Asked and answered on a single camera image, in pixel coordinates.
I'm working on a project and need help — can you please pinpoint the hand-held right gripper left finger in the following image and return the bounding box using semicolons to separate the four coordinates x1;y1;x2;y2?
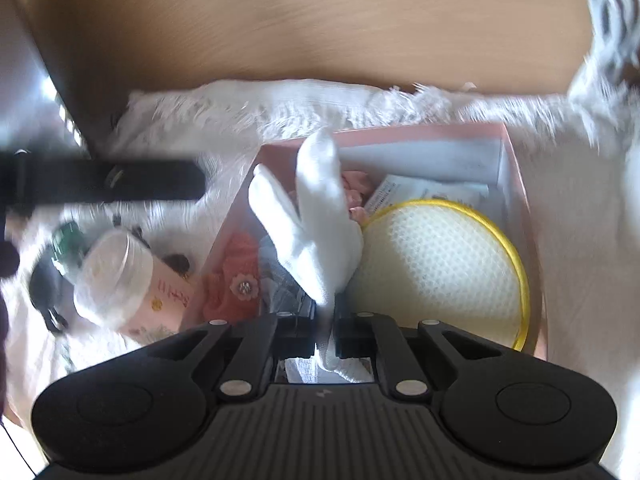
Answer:
150;311;317;400

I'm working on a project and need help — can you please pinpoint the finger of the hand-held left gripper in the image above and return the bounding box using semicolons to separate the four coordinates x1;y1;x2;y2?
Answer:
0;152;207;208

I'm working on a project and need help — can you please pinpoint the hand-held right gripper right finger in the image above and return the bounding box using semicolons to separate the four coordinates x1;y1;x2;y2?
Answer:
334;311;501;400

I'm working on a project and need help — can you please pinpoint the coral knit flower piece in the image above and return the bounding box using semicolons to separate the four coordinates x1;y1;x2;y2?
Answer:
200;232;263;323

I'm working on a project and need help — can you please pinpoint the yellow-rimmed white mesh pad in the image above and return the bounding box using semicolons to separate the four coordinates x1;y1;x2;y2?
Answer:
345;199;531;353

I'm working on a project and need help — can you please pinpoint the white glove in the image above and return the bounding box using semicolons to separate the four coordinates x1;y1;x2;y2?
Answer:
247;127;366;371

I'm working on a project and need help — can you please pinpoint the white paper packet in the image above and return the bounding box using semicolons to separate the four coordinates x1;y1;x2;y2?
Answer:
362;174;491;216

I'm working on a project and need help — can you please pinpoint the pink cardboard box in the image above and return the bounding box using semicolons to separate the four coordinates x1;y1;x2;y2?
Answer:
182;122;548;361

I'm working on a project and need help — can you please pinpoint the clear jar with flower label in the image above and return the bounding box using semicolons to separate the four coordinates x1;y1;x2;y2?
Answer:
72;227;196;341

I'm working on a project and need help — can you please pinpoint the wooden panel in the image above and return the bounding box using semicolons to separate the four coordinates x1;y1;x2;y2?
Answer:
10;0;601;151

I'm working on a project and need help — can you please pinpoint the white woven blanket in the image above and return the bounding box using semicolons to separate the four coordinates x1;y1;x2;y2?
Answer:
0;77;640;480

